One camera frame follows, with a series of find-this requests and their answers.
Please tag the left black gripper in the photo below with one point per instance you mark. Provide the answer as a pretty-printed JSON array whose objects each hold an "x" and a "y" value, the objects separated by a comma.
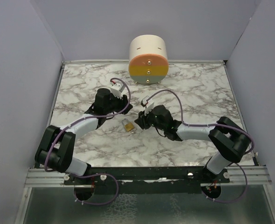
[{"x": 123, "y": 102}]

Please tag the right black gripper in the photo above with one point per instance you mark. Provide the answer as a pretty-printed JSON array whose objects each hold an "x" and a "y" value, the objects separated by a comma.
[{"x": 143, "y": 120}]

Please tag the large brass padlock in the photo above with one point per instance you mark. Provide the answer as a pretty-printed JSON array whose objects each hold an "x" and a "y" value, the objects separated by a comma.
[{"x": 128, "y": 126}]

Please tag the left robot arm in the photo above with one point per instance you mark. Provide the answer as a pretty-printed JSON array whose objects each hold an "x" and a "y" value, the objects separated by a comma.
[{"x": 56, "y": 148}]

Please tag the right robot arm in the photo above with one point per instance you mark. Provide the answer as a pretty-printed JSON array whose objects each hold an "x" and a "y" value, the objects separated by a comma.
[{"x": 229, "y": 139}]

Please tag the round three-drawer storage box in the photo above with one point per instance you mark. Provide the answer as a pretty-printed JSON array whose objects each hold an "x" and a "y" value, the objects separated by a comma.
[{"x": 148, "y": 61}]

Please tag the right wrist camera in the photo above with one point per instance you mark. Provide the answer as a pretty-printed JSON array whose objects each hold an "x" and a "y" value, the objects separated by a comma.
[{"x": 148, "y": 104}]

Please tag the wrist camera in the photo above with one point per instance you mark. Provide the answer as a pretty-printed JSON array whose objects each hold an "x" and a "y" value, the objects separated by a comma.
[
  {"x": 148, "y": 104},
  {"x": 117, "y": 89}
]

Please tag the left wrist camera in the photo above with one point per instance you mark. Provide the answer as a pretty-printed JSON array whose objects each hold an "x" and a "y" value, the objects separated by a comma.
[{"x": 117, "y": 89}]

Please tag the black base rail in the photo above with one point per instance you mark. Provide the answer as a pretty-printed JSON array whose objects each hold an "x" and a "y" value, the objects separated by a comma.
[{"x": 146, "y": 180}]

